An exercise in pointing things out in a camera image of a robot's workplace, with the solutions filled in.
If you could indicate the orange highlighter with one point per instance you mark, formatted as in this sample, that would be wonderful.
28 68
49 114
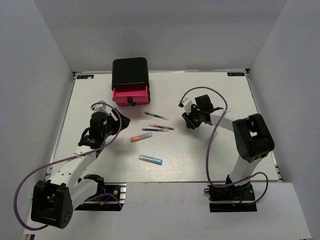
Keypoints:
141 137

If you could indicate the pink bottom drawer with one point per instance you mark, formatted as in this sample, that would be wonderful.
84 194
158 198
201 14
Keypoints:
132 104

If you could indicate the black drawer cabinet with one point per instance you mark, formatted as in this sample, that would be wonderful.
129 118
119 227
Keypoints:
130 71

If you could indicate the pink top drawer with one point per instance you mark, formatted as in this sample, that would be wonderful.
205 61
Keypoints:
132 93

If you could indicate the blue highlighter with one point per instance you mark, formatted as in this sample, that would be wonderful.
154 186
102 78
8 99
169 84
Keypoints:
150 159

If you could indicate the pink drawer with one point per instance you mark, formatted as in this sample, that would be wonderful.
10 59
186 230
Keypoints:
132 93
132 104

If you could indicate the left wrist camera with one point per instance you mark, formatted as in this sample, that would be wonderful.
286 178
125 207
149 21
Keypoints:
99 107

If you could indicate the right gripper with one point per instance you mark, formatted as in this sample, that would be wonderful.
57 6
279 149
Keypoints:
191 123

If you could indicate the green pen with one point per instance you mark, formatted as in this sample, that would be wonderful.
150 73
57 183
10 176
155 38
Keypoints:
156 116

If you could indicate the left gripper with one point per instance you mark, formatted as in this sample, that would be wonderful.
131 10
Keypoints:
117 123

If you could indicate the blue pen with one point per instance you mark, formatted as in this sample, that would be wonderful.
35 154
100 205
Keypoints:
155 130

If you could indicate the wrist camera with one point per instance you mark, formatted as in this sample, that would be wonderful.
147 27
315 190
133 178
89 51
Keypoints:
99 107
186 103

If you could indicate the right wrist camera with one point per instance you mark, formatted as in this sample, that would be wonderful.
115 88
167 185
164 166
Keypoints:
186 103

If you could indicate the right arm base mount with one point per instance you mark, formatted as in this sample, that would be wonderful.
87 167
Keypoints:
233 199

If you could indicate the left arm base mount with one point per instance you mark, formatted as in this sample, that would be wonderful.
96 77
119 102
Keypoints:
112 200

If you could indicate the red pen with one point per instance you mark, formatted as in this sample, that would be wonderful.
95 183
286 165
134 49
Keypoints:
160 126

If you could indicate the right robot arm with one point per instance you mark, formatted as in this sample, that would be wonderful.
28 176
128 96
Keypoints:
252 137

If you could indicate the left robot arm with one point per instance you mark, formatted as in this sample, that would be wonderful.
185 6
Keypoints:
55 199

